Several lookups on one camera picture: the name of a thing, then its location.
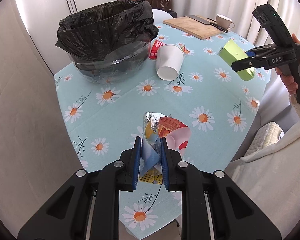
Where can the person's right hand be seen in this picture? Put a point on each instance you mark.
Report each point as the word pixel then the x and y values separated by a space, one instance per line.
pixel 288 81

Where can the black lined glass trash bowl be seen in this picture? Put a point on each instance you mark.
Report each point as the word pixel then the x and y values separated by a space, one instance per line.
pixel 108 42

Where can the green cartoon paper package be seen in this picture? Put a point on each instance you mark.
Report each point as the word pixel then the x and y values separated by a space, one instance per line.
pixel 230 53

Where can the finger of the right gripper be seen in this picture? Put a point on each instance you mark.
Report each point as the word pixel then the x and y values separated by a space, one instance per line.
pixel 251 61
pixel 260 50

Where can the black stool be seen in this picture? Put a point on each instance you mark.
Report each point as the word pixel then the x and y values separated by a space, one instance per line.
pixel 173 13

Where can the beige ceramic mug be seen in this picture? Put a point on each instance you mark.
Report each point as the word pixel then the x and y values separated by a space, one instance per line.
pixel 224 21

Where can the right forearm cream sleeve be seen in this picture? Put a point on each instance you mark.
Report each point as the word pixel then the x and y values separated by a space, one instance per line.
pixel 271 177

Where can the daisy print blue tablecloth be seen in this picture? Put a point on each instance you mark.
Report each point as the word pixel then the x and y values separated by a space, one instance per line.
pixel 207 96

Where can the colourful foil snack wrapper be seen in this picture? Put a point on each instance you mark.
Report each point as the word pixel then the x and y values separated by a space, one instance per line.
pixel 160 132

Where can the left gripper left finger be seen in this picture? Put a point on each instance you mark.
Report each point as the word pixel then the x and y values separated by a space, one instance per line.
pixel 86 206

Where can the white paper cup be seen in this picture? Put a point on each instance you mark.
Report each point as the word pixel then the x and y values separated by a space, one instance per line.
pixel 170 58

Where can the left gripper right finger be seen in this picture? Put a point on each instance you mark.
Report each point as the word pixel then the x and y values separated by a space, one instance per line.
pixel 213 206

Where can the wooden cutting board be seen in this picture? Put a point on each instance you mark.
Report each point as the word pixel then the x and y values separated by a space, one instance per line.
pixel 193 27

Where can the cleaver knife black handle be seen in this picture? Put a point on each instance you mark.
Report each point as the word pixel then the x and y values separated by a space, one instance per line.
pixel 206 22

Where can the brown leather handbag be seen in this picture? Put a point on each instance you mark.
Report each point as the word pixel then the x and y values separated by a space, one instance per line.
pixel 164 5

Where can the white chair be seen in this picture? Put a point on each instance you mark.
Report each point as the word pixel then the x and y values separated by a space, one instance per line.
pixel 159 16

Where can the red snack sachet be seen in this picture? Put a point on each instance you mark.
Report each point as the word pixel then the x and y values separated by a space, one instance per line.
pixel 154 49

